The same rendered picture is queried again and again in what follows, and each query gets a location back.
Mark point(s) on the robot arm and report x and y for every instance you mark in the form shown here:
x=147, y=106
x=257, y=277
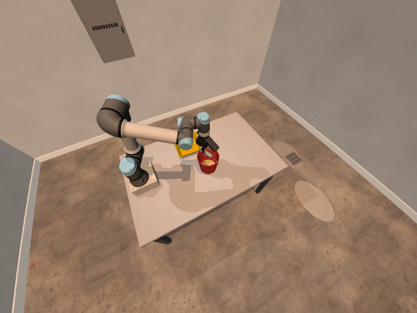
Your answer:
x=114, y=119

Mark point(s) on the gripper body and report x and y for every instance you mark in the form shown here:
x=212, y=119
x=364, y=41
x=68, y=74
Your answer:
x=200, y=141

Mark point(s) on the red pail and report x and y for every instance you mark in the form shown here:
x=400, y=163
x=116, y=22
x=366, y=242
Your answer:
x=208, y=162

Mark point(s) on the yellow rectangular tray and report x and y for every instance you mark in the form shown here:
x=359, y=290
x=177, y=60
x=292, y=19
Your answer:
x=194, y=148

